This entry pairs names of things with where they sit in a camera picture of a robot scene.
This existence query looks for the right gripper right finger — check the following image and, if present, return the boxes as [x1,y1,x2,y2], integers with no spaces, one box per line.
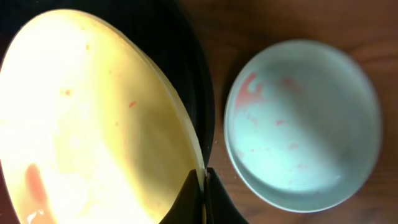
[205,167,249,224]

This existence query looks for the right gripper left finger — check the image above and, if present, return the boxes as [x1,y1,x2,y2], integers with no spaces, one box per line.
[160,170,203,224]

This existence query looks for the light blue plate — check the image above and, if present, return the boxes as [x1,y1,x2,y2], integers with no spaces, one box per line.
[224,40,382,213]

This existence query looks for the yellow plate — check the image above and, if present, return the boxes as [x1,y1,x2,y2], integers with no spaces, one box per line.
[1,9,205,223]

